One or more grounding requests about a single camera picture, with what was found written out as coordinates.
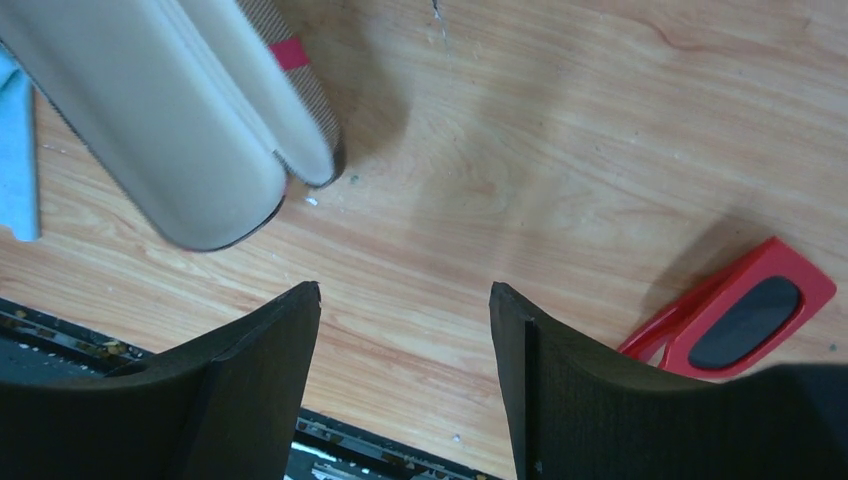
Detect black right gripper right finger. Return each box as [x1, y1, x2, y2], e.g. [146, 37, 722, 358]
[489, 282, 847, 479]

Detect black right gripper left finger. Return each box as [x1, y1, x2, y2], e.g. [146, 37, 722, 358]
[1, 281, 321, 479]

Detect red sunglasses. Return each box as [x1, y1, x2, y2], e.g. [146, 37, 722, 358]
[617, 236, 837, 379]

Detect light blue cleaning cloth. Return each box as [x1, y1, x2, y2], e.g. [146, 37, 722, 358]
[1, 50, 41, 242]

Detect beige plaid glasses case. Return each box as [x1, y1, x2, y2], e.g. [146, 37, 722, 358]
[1, 1, 346, 252]

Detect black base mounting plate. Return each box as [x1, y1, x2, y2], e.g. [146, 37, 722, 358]
[1, 299, 493, 479]

